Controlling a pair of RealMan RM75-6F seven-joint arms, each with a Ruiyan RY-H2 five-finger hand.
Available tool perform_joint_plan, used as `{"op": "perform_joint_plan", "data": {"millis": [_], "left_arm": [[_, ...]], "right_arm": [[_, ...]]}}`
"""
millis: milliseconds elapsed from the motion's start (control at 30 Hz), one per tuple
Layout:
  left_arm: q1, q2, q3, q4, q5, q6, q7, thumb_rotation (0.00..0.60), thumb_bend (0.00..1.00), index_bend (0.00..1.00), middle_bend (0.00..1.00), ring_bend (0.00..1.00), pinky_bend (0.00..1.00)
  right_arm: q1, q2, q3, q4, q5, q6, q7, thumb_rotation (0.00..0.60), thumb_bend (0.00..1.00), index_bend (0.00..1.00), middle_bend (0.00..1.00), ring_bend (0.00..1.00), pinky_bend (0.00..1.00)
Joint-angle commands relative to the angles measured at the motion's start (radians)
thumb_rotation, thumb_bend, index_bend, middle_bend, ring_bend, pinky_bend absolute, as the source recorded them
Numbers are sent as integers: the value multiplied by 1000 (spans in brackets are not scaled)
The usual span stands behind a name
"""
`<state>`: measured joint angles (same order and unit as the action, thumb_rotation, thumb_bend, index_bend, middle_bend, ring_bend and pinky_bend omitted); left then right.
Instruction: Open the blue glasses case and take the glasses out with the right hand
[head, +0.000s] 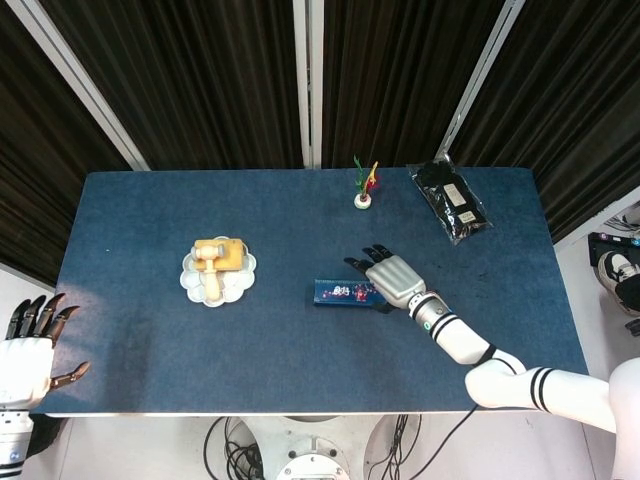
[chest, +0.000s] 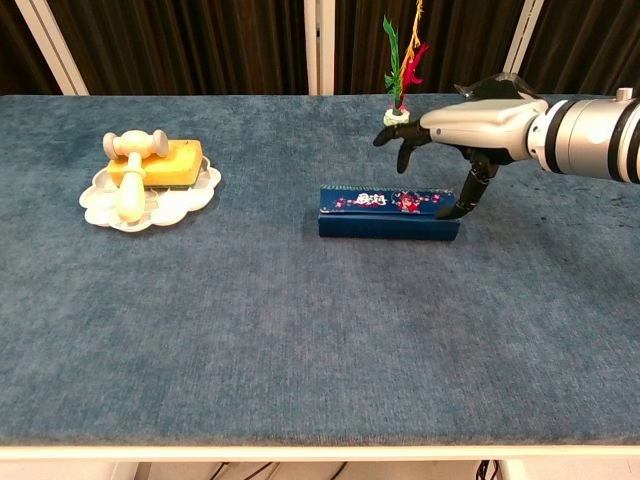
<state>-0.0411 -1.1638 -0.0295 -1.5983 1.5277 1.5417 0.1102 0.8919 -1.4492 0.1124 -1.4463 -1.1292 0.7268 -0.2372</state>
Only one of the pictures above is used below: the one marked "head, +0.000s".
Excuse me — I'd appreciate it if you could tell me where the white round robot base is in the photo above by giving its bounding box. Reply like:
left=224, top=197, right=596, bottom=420
left=244, top=414, right=401, bottom=480

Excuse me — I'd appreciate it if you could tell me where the white flower-shaped plate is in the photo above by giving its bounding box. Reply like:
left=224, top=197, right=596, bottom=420
left=179, top=236, right=258, bottom=307

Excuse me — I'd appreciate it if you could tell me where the colourful feather shuttlecock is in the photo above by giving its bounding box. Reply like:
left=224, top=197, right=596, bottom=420
left=352, top=154, right=383, bottom=210

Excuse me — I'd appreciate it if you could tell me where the white partition post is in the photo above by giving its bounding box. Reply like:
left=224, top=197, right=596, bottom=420
left=292, top=0, right=326, bottom=169
left=4, top=0, right=151, bottom=171
left=434, top=0, right=526, bottom=161

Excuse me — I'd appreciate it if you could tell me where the blue felt table cloth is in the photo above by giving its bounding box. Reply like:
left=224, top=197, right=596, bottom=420
left=27, top=167, right=591, bottom=417

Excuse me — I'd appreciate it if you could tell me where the blue pencil case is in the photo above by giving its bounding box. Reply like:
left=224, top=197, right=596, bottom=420
left=312, top=278, right=396, bottom=307

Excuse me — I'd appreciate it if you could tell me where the cream wooden mallet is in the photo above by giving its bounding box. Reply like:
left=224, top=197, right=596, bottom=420
left=195, top=243, right=227, bottom=301

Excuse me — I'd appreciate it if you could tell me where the white black sneaker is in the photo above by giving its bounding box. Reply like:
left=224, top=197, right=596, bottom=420
left=596, top=250, right=640, bottom=316

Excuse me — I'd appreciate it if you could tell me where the yellow sponge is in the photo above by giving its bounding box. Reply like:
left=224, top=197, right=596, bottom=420
left=193, top=238, right=247, bottom=272

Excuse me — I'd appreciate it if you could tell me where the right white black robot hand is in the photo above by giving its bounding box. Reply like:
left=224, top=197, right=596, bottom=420
left=342, top=243, right=427, bottom=315

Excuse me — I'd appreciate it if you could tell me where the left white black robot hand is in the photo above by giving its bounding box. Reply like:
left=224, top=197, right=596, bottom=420
left=0, top=292, right=91, bottom=411

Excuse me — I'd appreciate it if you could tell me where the black item in plastic bag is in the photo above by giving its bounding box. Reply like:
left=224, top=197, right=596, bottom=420
left=406, top=154, right=494, bottom=246

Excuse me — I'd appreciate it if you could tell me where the dark pleated curtain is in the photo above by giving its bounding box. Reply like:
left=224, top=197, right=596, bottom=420
left=449, top=0, right=640, bottom=246
left=0, top=0, right=131, bottom=289
left=322, top=0, right=511, bottom=170
left=39, top=0, right=306, bottom=171

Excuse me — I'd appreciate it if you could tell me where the black device with lights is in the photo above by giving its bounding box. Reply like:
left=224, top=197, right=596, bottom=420
left=587, top=230, right=640, bottom=266

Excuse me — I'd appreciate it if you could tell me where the black cable bundle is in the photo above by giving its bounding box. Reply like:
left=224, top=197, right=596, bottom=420
left=364, top=413, right=424, bottom=480
left=203, top=415, right=266, bottom=480

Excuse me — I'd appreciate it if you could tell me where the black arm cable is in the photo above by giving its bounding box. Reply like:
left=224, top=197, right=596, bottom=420
left=394, top=343, right=519, bottom=480

